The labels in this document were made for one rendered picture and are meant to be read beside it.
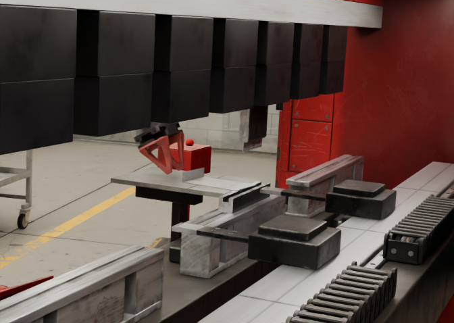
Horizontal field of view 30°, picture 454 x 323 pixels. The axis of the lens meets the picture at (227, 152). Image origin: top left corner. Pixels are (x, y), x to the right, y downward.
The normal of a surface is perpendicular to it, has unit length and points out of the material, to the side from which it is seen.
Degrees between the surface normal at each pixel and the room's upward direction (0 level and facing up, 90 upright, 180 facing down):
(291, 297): 0
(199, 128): 90
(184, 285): 0
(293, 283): 0
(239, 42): 90
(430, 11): 90
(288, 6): 90
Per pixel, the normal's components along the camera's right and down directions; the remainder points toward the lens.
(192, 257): -0.40, 0.12
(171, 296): 0.05, -0.99
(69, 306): 0.91, 0.11
